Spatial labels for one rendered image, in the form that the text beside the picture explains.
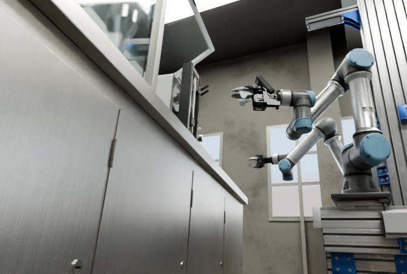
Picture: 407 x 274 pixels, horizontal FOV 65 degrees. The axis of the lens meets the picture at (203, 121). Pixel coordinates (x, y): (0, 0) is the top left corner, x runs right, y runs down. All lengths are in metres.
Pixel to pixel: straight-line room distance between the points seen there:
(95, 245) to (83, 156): 0.16
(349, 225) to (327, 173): 2.45
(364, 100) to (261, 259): 2.98
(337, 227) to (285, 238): 2.66
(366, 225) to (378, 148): 0.31
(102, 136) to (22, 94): 0.18
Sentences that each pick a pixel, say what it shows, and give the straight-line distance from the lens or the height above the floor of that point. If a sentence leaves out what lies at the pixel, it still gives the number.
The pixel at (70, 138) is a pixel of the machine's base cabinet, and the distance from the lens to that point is 0.54.
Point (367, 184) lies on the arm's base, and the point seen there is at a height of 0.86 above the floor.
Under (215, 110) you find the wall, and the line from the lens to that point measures 4.90.
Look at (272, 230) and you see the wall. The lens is 4.17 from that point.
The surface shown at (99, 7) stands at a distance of 0.77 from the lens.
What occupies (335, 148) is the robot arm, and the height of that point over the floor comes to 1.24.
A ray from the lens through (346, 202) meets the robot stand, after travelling 1.50.
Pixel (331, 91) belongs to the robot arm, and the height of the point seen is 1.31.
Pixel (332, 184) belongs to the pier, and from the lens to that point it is 3.88.
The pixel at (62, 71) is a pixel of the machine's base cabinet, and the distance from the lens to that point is 0.54.
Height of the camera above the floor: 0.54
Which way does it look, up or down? 23 degrees up
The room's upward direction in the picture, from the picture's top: 3 degrees clockwise
